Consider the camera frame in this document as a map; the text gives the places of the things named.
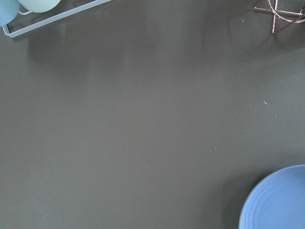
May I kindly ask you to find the blue plate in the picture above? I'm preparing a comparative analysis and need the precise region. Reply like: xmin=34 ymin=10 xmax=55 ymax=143
xmin=238 ymin=165 xmax=305 ymax=229

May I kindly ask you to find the pale green cup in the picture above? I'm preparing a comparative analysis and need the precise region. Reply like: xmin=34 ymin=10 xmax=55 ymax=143
xmin=18 ymin=0 xmax=60 ymax=13

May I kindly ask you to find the light blue cup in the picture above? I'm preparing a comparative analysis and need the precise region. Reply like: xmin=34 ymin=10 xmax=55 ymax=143
xmin=0 ymin=0 xmax=20 ymax=26

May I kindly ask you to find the white wire cup rack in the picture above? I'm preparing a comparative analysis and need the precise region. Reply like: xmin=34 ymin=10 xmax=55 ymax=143
xmin=2 ymin=0 xmax=108 ymax=38

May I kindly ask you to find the copper wire bottle rack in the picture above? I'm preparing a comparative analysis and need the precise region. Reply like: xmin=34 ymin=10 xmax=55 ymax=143
xmin=252 ymin=0 xmax=305 ymax=36

